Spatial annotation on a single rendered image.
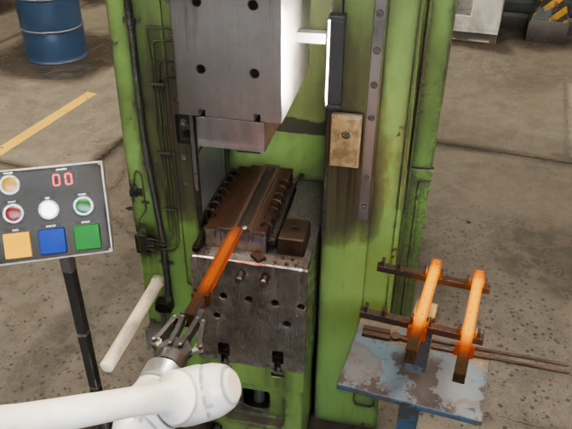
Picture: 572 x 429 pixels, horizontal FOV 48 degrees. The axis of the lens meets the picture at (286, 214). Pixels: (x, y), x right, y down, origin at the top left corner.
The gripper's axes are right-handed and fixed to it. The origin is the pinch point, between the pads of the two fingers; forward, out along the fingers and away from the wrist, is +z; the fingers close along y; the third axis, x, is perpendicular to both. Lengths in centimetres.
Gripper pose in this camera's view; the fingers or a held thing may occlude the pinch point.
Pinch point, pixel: (195, 309)
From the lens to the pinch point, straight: 166.3
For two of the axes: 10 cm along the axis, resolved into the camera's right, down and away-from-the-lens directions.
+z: 2.1, -5.4, 8.1
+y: 9.8, 1.2, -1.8
